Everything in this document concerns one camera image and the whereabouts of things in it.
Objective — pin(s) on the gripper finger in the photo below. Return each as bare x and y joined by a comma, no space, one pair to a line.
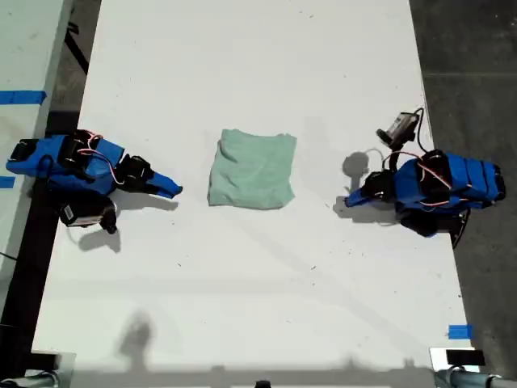
159,191
165,182
356,200
356,194

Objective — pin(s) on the pale green T-shirt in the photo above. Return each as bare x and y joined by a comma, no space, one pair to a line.
252,174

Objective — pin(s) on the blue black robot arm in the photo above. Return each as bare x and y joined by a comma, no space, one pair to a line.
48,161
464,178

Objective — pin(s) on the short blue tape strip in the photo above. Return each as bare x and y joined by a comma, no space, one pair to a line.
7,182

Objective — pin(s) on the long blue tape strip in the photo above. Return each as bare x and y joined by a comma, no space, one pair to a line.
20,97

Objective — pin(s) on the square blue tape piece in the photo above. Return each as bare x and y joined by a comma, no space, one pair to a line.
460,332

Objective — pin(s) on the pale side table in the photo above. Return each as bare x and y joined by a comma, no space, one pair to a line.
24,48

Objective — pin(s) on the small black box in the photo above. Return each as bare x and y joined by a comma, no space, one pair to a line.
43,361
464,357

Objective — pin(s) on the small black round object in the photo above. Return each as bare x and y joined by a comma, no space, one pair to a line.
263,384

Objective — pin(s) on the short black camera stalk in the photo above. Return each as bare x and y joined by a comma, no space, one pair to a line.
392,153

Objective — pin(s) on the black camera box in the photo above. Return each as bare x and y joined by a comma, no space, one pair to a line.
87,212
398,129

